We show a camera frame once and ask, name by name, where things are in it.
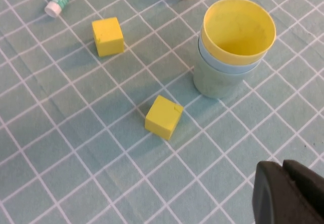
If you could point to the green plastic cup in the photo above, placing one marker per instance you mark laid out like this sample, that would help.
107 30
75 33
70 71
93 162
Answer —
215 87

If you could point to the teal checked tablecloth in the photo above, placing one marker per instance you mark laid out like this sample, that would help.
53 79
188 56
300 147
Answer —
63 145

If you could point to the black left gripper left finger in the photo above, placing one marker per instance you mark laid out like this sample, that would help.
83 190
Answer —
273 198

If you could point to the yellow plastic cup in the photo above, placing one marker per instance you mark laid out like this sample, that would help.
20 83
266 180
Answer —
238 31

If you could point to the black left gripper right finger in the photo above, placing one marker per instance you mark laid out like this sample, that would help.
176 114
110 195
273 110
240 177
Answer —
312 191

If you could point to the light blue plastic cup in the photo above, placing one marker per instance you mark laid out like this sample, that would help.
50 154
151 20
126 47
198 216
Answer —
227 68

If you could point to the yellow foam cube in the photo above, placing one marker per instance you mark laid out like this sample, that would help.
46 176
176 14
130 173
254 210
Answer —
163 117
108 37

